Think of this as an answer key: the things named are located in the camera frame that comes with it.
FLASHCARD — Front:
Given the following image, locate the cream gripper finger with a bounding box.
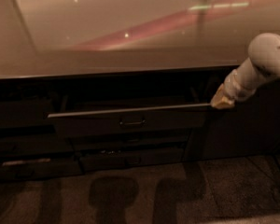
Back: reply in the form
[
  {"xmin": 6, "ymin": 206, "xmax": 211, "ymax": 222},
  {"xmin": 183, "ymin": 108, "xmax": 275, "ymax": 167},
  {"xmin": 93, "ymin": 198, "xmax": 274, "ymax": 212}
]
[{"xmin": 210, "ymin": 84, "xmax": 234, "ymax": 109}]

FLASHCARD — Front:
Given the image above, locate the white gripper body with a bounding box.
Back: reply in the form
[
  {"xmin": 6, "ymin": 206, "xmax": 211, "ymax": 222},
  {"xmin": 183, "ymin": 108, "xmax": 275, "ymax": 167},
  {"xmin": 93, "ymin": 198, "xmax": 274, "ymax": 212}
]
[{"xmin": 223, "ymin": 70, "xmax": 256, "ymax": 102}]

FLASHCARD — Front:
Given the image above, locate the dark drawer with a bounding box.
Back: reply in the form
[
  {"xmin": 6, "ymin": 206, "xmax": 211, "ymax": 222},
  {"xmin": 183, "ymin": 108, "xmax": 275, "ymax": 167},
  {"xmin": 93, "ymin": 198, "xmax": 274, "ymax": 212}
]
[
  {"xmin": 0, "ymin": 159, "xmax": 82, "ymax": 182},
  {"xmin": 79, "ymin": 147, "xmax": 184, "ymax": 172},
  {"xmin": 0, "ymin": 99, "xmax": 55, "ymax": 129},
  {"xmin": 48, "ymin": 96, "xmax": 210, "ymax": 138},
  {"xmin": 0, "ymin": 133, "xmax": 73, "ymax": 158},
  {"xmin": 70, "ymin": 129, "xmax": 190, "ymax": 151}
]

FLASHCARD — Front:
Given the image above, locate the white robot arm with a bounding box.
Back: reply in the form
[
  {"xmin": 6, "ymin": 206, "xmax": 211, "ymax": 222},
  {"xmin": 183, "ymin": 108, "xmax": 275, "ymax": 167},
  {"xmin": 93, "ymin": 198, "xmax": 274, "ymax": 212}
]
[{"xmin": 210, "ymin": 33, "xmax": 280, "ymax": 109}]

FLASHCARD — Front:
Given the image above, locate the dark cabinet frame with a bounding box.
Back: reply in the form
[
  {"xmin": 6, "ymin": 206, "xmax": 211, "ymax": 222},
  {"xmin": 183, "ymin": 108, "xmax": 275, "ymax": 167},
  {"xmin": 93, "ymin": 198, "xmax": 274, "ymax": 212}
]
[{"xmin": 0, "ymin": 68, "xmax": 280, "ymax": 174}]

